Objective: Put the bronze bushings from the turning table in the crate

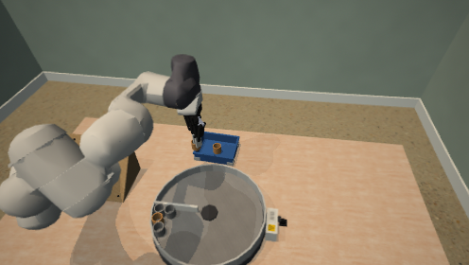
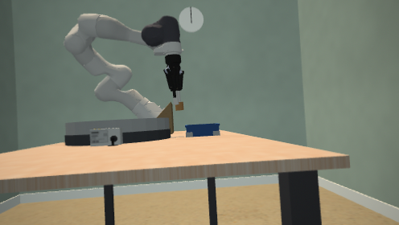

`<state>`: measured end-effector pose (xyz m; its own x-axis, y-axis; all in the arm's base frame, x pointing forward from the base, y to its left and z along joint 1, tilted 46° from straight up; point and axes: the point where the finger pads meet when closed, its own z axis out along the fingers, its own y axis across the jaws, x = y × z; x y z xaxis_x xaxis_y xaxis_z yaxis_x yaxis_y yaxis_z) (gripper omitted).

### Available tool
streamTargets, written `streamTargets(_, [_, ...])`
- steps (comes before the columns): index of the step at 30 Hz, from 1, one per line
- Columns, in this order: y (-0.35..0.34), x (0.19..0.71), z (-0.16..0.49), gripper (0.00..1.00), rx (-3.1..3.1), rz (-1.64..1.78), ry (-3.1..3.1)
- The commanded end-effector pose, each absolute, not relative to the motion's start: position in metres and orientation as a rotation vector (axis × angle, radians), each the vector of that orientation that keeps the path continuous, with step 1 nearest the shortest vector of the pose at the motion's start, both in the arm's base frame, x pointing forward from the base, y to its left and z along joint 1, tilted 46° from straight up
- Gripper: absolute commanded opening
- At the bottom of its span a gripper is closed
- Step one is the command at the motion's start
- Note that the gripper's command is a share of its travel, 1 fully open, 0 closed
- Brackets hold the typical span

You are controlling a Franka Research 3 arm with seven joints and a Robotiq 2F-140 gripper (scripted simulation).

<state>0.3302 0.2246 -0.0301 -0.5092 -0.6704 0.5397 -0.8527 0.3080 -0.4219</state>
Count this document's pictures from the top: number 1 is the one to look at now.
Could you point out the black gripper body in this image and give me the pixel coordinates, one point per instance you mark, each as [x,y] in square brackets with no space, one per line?
[196,120]

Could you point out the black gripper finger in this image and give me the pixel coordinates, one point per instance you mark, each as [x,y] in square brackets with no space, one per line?
[188,123]
[198,131]

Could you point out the blue crate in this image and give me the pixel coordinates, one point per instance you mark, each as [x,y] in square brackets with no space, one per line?
[229,145]

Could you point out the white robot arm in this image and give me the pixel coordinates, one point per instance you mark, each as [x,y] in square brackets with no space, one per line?
[42,152]

